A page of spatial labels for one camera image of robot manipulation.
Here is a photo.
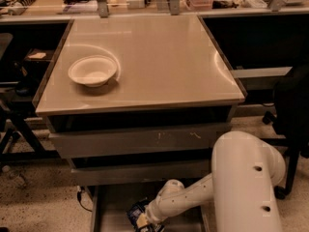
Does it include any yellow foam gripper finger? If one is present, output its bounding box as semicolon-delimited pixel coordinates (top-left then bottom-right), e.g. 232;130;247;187
136;214;149;229

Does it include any blue chip bag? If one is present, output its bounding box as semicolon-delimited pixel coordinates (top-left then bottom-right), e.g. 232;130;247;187
126;199;164;232

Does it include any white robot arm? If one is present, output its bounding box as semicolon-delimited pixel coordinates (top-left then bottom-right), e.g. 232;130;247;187
137;131;286;232

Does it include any open bottom drawer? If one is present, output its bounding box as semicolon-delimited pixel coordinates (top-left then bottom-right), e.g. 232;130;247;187
90;182;210;232

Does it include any middle grey drawer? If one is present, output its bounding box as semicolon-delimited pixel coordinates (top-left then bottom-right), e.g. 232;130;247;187
71;159;211;186

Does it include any grey drawer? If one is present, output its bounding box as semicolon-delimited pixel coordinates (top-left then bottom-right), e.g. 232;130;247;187
71;159;211;186
49;123;232;159

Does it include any top grey drawer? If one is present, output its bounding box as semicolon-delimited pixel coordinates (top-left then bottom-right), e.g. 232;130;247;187
49;123;232;159

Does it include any grey drawer cabinet with counter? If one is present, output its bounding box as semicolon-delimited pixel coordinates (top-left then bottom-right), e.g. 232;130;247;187
32;14;247;232

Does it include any white paper bowl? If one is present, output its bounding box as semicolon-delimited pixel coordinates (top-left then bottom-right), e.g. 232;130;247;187
68;55;118;87

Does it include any black office chair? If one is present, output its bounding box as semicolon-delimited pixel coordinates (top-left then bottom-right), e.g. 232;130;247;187
263;64;309;199

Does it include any grey horizontal shelf beam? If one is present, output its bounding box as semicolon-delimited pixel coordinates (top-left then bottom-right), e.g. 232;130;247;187
231;67;291;78

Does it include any black cable on floor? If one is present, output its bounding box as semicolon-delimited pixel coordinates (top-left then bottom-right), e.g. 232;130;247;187
76;189;93;213

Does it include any black desk frame left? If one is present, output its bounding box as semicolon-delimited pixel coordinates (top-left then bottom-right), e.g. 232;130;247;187
0;87;61;174

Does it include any grey metal post left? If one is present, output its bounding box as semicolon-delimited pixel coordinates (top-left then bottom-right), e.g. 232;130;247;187
97;0;109;18

